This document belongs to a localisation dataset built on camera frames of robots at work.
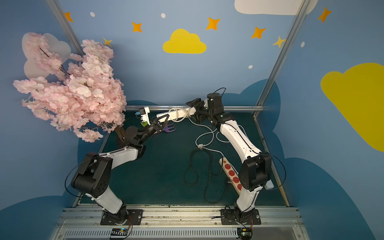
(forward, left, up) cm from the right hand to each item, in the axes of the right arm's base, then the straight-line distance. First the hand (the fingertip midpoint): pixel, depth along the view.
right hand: (188, 106), depth 79 cm
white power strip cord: (-6, -8, -30) cm, 32 cm away
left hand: (-6, +10, 0) cm, 12 cm away
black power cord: (-23, -6, -33) cm, 41 cm away
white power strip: (-5, +6, -1) cm, 8 cm away
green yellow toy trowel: (-12, +22, -3) cm, 25 cm away
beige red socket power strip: (-25, -28, -31) cm, 48 cm away
